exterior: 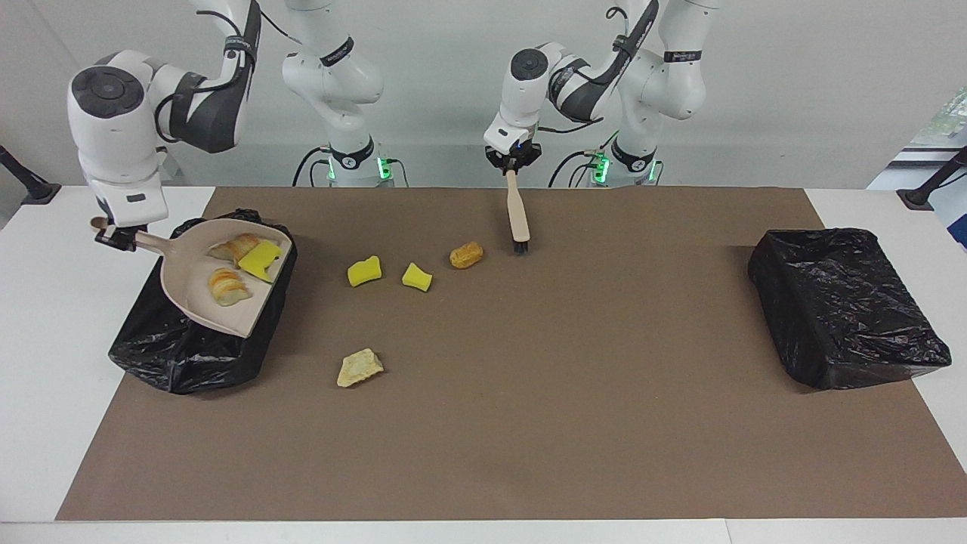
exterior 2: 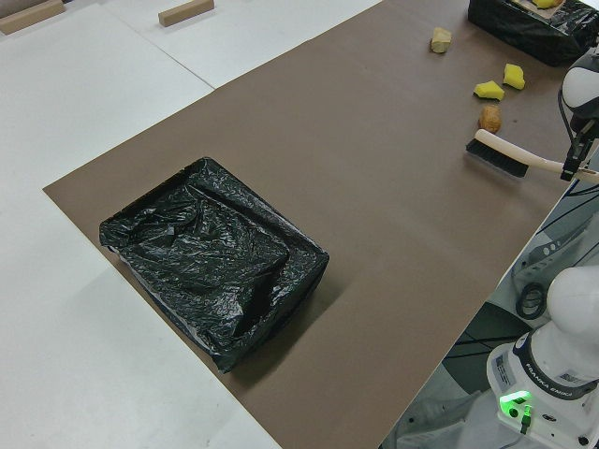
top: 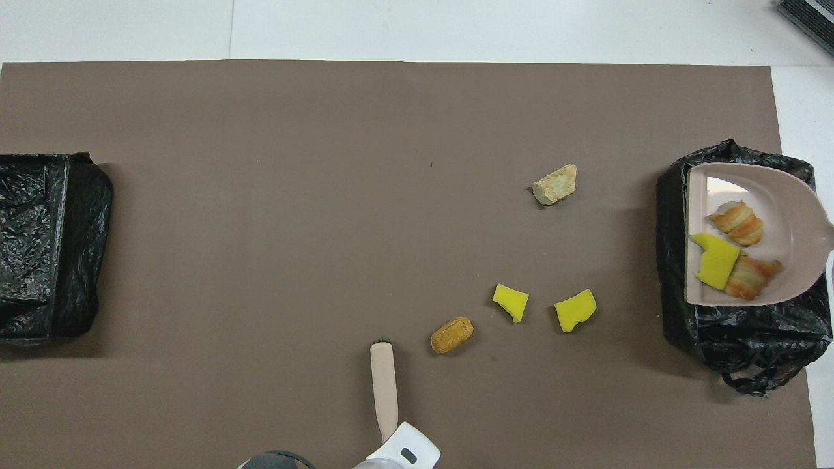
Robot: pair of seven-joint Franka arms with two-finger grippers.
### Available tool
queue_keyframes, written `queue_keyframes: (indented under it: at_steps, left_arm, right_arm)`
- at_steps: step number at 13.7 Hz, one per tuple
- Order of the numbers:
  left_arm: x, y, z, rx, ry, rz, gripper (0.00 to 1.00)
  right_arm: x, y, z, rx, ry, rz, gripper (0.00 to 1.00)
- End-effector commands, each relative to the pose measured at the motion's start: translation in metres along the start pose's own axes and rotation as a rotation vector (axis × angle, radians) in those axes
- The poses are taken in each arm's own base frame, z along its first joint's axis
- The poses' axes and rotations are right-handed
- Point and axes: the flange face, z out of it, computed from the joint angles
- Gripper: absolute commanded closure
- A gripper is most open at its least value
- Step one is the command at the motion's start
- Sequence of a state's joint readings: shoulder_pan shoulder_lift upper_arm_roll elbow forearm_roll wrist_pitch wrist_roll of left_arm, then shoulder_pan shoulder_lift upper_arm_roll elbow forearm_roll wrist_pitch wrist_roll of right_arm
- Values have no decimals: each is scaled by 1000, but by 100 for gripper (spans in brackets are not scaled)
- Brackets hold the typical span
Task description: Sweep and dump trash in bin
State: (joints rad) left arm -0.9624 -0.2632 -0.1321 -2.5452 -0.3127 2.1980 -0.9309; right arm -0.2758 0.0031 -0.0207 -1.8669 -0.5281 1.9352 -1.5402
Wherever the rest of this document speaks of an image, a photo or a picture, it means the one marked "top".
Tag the brown bread roll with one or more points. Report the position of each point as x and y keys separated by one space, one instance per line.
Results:
x=451 y=335

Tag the small yellow sponge piece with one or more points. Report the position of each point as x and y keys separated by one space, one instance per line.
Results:
x=511 y=301

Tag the pale bread chunk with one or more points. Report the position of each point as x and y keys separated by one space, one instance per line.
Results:
x=555 y=185

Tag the beige hand brush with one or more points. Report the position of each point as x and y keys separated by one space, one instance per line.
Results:
x=384 y=384

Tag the large yellow sponge piece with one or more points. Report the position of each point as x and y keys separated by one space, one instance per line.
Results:
x=575 y=311

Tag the notched yellow sponge piece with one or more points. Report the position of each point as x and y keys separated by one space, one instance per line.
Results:
x=717 y=264

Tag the striped croissant piece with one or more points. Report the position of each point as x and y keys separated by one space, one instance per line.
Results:
x=739 y=225

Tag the pale flaky pastry piece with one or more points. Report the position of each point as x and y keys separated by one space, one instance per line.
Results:
x=752 y=279

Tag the beige plastic dustpan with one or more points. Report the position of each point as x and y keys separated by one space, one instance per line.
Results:
x=788 y=215

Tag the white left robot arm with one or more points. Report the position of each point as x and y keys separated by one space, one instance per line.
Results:
x=397 y=453

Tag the black bag lined bin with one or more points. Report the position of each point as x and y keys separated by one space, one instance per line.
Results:
x=743 y=339
x=45 y=247

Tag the brown table mat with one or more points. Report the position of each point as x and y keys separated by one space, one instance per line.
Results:
x=260 y=163

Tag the dark ribbed panel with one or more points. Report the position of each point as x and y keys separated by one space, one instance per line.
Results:
x=814 y=16

